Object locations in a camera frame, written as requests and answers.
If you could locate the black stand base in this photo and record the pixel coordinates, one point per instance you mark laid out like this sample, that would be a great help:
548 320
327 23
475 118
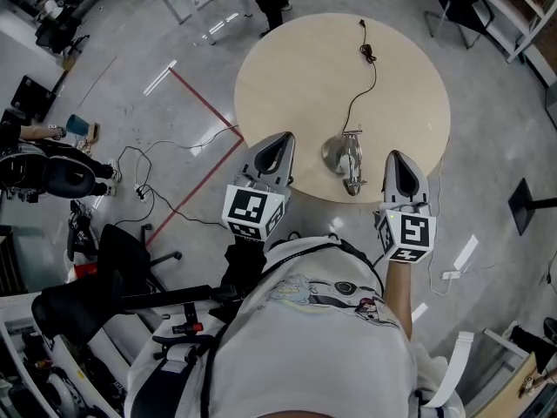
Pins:
524 205

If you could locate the white power strip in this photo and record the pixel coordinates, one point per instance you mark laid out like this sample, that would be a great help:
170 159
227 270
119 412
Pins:
139 192
451 274

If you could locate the person's right forearm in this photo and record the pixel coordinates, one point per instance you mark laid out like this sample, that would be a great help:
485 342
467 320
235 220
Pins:
398 294

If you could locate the white robot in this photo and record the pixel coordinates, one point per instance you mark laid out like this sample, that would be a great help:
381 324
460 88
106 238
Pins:
61 386

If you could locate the black flat case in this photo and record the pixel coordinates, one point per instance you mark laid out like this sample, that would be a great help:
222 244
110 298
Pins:
32 98

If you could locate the red emergency stop button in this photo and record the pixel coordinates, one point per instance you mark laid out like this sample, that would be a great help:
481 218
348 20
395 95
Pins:
196 327

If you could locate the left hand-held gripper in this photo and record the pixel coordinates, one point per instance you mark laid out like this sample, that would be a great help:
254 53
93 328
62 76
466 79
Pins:
252 207

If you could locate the white shelf rack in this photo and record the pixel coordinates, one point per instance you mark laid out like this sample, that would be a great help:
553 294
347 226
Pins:
528 20

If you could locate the person's white printed t-shirt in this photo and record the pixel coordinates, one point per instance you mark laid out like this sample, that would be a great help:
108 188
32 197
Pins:
313 355

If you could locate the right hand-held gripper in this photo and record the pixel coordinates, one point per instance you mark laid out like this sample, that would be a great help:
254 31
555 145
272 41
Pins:
411 233

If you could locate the round wooden table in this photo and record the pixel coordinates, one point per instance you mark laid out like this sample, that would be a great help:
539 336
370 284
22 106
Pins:
300 85

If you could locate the blue cup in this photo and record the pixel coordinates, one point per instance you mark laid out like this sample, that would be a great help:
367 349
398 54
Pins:
78 124

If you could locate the black office chair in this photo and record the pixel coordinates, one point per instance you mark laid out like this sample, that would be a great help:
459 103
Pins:
58 31
122 251

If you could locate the small wooden box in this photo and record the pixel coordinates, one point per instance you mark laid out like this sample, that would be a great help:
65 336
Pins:
93 132

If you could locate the wooden board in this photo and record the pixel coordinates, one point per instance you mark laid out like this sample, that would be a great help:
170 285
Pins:
533 377

